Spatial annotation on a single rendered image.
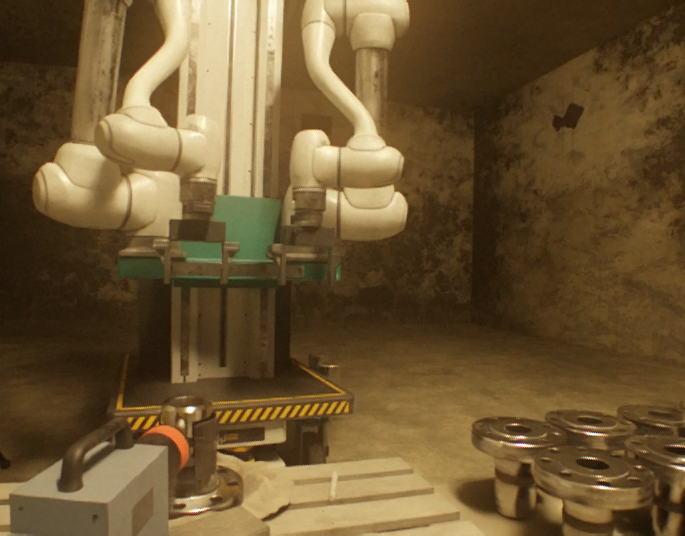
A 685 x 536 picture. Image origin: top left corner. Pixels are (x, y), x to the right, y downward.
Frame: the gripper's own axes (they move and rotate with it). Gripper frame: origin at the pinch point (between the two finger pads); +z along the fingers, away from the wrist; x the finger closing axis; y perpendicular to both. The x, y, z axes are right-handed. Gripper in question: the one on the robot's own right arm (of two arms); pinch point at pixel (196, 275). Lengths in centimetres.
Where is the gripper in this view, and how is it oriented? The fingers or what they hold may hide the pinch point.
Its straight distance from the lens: 119.8
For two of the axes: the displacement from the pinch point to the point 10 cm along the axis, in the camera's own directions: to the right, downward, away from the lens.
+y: -3.7, -0.2, 9.3
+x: -9.3, -0.2, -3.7
